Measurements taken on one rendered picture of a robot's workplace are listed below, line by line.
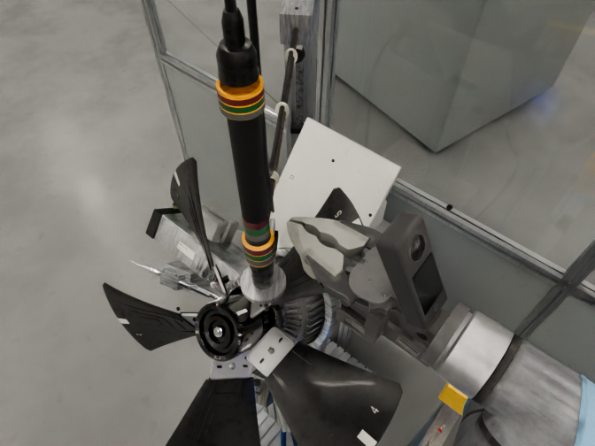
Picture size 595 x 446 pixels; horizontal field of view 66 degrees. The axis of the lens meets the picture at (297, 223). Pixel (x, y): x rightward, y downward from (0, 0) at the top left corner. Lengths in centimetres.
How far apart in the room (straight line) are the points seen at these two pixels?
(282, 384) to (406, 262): 57
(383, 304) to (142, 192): 253
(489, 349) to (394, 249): 13
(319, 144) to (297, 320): 41
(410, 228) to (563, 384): 19
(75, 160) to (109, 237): 71
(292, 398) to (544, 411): 55
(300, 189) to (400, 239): 73
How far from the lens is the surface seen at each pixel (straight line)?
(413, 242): 40
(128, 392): 229
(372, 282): 47
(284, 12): 105
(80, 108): 367
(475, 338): 46
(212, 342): 95
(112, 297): 116
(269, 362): 94
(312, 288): 81
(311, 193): 109
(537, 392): 46
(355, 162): 105
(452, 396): 112
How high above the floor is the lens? 207
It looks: 53 degrees down
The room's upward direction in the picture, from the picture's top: straight up
